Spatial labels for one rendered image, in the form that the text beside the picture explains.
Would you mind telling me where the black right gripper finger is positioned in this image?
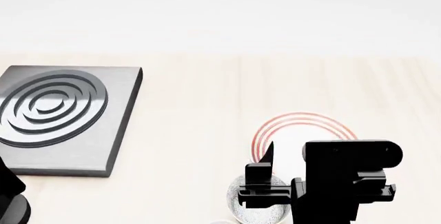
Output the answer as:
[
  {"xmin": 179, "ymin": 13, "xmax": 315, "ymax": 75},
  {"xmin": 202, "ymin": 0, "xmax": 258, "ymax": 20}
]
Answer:
[
  {"xmin": 353, "ymin": 170, "xmax": 387, "ymax": 185},
  {"xmin": 245, "ymin": 141, "xmax": 275, "ymax": 187}
]

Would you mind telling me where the patterned round bowl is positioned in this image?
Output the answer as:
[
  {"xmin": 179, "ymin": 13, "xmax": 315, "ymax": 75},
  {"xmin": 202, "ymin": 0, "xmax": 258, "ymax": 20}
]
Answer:
[{"xmin": 226, "ymin": 173, "xmax": 292, "ymax": 223}]

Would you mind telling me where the white plate with red rings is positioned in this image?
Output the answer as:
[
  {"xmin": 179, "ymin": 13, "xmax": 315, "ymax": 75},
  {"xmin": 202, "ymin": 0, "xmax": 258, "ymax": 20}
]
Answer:
[{"xmin": 250, "ymin": 112, "xmax": 359, "ymax": 179}]

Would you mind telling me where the grey square stove burner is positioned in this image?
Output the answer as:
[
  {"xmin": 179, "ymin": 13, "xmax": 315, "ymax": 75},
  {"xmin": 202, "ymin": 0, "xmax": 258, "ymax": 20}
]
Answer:
[{"xmin": 0, "ymin": 65, "xmax": 144, "ymax": 179}]

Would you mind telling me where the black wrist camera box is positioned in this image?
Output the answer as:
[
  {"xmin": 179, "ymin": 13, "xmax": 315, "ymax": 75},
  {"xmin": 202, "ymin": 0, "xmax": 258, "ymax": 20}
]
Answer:
[{"xmin": 302, "ymin": 139, "xmax": 404, "ymax": 170}]

